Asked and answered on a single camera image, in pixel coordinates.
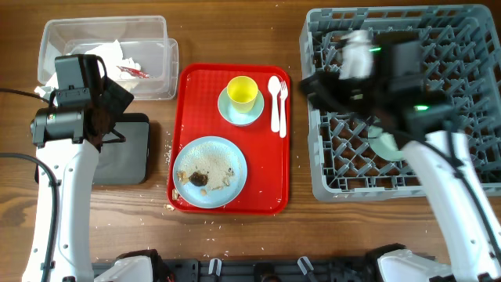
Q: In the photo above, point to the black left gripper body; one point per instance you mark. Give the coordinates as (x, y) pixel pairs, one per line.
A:
(117, 99)

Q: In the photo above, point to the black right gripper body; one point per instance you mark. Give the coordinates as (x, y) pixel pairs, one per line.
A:
(335, 95)

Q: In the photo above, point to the red ketchup packet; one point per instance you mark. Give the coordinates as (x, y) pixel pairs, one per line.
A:
(133, 72)

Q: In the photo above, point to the mint green bowl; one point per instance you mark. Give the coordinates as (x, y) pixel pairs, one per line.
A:
(383, 144)

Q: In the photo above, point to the yellow plastic cup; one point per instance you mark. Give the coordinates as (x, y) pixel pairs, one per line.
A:
(242, 91)

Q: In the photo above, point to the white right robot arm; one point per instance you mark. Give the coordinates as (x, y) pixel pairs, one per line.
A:
(426, 130)

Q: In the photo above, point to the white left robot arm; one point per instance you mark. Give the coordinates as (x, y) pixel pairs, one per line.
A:
(60, 249)

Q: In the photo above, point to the grey-blue dishwasher rack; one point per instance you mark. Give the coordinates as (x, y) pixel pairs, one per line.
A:
(461, 57)

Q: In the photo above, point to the white crumpled paper in bin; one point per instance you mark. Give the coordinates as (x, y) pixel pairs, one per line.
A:
(113, 56)

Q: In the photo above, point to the clear plastic bin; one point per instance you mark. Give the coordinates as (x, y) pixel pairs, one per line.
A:
(143, 38)

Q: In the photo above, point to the black rectangular tray bin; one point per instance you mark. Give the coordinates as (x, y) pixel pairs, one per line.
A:
(125, 163)

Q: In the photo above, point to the red plastic tray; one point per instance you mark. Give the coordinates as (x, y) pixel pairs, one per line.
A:
(266, 191)

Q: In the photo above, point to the white plastic fork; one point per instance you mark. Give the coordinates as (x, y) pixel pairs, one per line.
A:
(283, 115)

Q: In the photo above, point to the white plastic spoon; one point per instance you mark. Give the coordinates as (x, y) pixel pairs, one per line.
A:
(274, 88)

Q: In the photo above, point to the light blue small saucer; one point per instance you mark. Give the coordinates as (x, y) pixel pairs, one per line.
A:
(236, 118)

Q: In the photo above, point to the light blue dinner plate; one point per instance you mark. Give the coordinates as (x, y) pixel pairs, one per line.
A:
(215, 199)

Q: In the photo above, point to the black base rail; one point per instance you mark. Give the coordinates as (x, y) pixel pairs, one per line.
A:
(335, 269)

